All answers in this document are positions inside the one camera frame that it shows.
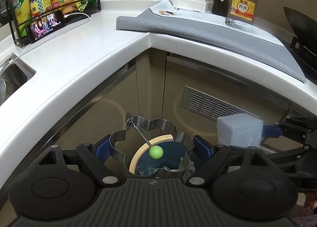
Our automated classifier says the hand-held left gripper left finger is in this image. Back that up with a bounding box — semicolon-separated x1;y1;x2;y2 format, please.
36;139;123;188

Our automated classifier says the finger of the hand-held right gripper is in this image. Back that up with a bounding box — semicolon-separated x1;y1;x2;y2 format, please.
261;115;317;144
258;144;310;168

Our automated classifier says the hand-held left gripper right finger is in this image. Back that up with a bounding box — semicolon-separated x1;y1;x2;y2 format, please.
184;136;269;188

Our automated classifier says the round bin blue liner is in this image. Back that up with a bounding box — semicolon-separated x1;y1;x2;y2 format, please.
129;135;191;176

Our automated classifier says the white plastic box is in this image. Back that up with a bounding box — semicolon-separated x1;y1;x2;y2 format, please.
217;113;263;148

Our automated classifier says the metal mould green knob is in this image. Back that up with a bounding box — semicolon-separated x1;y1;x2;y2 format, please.
106;112;196;179

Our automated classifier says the person's right hand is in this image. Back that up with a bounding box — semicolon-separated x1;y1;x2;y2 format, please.
303;191;317;210

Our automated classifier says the silver cabinet vent grille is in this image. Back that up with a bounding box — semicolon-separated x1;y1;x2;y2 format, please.
181;86;263;122

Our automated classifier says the black wok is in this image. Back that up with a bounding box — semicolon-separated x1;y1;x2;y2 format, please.
283;6;317;44

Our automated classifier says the grey mat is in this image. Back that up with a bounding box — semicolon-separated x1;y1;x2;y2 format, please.
116;0;307;84

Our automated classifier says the steel pot lid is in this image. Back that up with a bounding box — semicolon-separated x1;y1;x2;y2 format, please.
0;78;15;103

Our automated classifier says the steel sink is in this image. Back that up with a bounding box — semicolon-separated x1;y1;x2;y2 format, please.
0;53;36;103

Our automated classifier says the cooking wine jug yellow cap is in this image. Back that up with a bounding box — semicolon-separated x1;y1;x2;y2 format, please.
227;0;258;24

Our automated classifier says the flat black device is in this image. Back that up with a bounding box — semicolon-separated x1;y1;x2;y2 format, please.
65;14;90;23

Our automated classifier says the black smartphone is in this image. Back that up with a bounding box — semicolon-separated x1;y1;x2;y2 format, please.
25;10;67;44

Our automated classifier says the black metal kitchen rack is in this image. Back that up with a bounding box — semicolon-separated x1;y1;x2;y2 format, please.
7;0;102;47

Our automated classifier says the green bottle yellow cap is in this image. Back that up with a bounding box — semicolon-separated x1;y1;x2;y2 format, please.
12;0;30;38

